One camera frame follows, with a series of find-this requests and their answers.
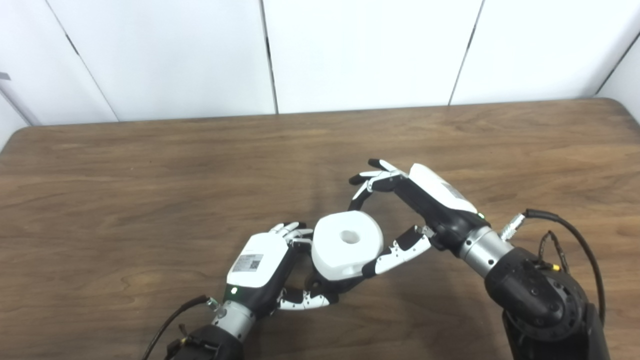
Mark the thin braided wrist cable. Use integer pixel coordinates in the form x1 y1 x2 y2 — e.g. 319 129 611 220
537 230 572 274

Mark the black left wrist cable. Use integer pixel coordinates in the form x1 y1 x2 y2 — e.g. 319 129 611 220
141 295 221 360

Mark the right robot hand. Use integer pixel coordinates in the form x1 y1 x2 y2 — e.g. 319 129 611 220
348 158 491 280

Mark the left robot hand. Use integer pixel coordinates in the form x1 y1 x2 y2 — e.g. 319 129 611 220
222 221 341 319

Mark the thick black right wrist cable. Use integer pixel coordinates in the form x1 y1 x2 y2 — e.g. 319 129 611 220
500 208 607 326

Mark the round white piece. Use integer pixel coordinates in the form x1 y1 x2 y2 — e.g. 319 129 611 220
311 210 385 282

